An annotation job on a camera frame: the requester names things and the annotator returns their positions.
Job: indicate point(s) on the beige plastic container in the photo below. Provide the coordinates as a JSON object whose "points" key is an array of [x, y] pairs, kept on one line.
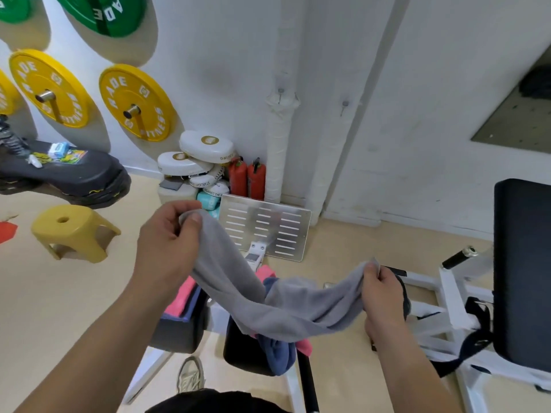
{"points": [[172, 195]]}

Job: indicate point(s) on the pink towel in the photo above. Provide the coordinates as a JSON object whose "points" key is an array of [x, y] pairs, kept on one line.
{"points": [[264, 274], [181, 298]]}

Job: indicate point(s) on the silver slotted foot plate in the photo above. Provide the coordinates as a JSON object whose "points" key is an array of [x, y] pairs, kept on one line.
{"points": [[241, 206]]}

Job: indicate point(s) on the white weight machine frame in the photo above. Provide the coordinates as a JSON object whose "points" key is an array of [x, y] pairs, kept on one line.
{"points": [[452, 296]]}

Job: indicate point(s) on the white exercise machine frame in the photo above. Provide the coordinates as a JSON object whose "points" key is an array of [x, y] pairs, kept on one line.
{"points": [[146, 374]]}

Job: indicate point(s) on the blue towel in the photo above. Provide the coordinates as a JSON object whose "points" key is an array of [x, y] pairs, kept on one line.
{"points": [[193, 307], [280, 357]]}

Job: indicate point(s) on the colourful snack packet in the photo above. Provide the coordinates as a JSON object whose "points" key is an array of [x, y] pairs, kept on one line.
{"points": [[75, 157]]}

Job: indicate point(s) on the orange plastic bag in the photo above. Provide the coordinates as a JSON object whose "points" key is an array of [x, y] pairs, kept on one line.
{"points": [[7, 232]]}

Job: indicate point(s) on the person's white shoe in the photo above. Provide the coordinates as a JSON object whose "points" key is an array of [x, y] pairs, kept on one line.
{"points": [[190, 376]]}

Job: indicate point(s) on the person's left hand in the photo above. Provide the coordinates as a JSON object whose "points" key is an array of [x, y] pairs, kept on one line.
{"points": [[165, 249]]}

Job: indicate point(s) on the white game controller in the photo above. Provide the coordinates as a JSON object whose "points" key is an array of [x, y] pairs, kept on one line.
{"points": [[35, 162]]}

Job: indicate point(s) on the blue white tissue pack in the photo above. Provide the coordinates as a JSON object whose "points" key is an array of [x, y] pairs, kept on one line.
{"points": [[59, 150]]}

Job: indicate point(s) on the person's black shorts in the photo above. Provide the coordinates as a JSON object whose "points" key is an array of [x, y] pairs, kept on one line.
{"points": [[215, 403]]}

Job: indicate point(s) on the black textured foam roller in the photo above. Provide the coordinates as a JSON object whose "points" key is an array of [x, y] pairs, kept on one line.
{"points": [[538, 83]]}

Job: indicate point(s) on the black seat pad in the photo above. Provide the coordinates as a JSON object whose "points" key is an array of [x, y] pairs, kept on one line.
{"points": [[525, 275]]}

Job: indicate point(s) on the yellow plastic stool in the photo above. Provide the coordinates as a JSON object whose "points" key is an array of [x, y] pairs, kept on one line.
{"points": [[82, 232]]}

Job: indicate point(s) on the black aerobic step platform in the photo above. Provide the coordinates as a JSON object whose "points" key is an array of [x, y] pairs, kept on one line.
{"points": [[90, 176]]}

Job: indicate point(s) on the teal dumbbell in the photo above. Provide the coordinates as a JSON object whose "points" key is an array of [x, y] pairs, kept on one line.
{"points": [[214, 212], [208, 201]]}

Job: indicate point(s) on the person's right hand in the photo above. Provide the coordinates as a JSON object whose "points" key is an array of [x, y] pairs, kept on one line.
{"points": [[385, 305]]}

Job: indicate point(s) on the person's right forearm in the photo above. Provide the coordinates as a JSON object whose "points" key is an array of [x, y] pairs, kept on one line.
{"points": [[413, 378]]}

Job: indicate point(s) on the red fire extinguisher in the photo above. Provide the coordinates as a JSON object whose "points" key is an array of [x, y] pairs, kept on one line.
{"points": [[256, 181], [238, 178]]}

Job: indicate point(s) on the person's left forearm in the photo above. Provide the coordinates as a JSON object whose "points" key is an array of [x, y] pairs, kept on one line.
{"points": [[94, 352]]}

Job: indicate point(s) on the grey towel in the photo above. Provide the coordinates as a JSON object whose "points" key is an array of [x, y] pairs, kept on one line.
{"points": [[292, 309]]}

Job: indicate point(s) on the green weight plate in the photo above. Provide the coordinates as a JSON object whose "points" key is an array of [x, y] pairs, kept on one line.
{"points": [[15, 8], [125, 17]]}

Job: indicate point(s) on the grey flat pad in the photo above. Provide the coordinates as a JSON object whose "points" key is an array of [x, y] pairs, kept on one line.
{"points": [[171, 184]]}

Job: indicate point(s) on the yellow green card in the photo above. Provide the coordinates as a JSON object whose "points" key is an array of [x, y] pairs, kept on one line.
{"points": [[41, 156]]}

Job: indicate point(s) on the black weight plate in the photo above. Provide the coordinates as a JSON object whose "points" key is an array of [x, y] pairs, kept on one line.
{"points": [[406, 296]]}

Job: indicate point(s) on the clear water bottle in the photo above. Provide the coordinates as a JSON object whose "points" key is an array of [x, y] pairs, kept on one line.
{"points": [[13, 141]]}

